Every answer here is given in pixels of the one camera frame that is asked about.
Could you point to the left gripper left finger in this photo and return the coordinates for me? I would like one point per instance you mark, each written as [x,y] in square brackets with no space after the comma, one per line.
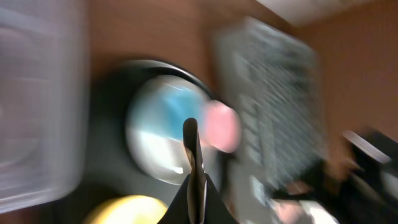
[177,213]

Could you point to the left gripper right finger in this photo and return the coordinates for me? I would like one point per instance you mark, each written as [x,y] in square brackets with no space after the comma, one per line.
[215,210]

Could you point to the brown snack wrapper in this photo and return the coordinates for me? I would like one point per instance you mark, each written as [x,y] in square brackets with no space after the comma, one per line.
[196,188]

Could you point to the yellow bowl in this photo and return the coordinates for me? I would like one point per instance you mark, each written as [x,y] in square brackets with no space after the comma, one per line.
[133,209]

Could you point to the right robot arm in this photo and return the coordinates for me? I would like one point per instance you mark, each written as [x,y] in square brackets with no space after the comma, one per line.
[368,193]

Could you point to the grey dishwasher rack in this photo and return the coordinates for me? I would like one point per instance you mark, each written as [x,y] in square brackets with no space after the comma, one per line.
[267,77]

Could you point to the grey plate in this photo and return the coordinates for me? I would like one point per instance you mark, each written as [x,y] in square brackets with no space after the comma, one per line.
[162,158]

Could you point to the pink plastic cup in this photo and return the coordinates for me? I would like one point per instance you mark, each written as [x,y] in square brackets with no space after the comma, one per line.
[222,127]

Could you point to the round black tray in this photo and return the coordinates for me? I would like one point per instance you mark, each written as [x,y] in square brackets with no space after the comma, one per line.
[109,165]

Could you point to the blue plastic cup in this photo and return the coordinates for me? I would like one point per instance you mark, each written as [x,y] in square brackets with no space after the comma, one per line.
[172,109]

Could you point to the clear plastic bin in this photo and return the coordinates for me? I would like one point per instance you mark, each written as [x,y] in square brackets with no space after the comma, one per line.
[44,100]

